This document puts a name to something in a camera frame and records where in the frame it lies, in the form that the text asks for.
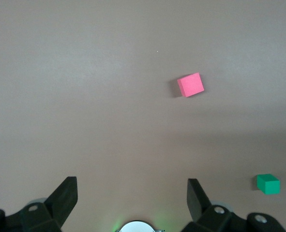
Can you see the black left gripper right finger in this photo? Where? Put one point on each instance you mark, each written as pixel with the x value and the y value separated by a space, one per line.
pixel 197 200

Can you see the green foam cube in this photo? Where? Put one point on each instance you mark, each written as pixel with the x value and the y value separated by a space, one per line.
pixel 269 184

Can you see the pink foam cube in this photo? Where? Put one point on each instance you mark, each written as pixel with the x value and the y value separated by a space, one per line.
pixel 191 84

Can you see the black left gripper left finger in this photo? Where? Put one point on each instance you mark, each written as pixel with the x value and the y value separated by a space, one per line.
pixel 60 200

